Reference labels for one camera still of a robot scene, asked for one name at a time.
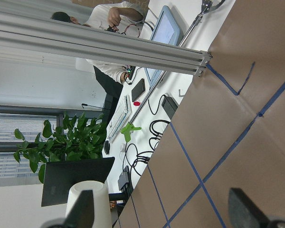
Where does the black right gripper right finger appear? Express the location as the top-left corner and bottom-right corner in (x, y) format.
(228, 188), (269, 228)

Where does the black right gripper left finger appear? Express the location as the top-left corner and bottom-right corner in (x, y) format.
(64, 190), (95, 228)

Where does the pale green plastic cup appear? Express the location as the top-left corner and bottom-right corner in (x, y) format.
(66, 180), (112, 228)

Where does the black monitor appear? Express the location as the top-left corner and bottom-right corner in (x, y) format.
(41, 157), (115, 207)

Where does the black usb hub box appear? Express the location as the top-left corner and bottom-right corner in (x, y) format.
(118, 165), (133, 190)

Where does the black computer mouse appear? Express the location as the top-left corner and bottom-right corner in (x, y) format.
(103, 140), (110, 155)

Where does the green potted plant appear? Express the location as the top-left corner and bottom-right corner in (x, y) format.
(13, 113), (107, 183)

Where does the white keyboard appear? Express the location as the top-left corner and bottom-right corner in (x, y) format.
(106, 95), (132, 143)

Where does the small red object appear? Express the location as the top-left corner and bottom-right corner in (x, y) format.
(133, 101), (141, 106)

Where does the black power adapter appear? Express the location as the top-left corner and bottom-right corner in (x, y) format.
(161, 95), (178, 119)

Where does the black smartphone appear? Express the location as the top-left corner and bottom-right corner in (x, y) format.
(132, 78), (145, 102)

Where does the person in white shirt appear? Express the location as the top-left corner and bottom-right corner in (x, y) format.
(86, 59), (133, 124)

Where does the blue teach pendant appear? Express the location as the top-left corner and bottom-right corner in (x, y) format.
(144, 5), (184, 83)

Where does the long reach grabber tool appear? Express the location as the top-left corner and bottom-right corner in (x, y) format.
(120, 0), (225, 143)

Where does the aluminium frame post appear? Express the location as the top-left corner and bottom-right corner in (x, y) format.
(0, 11), (212, 76)

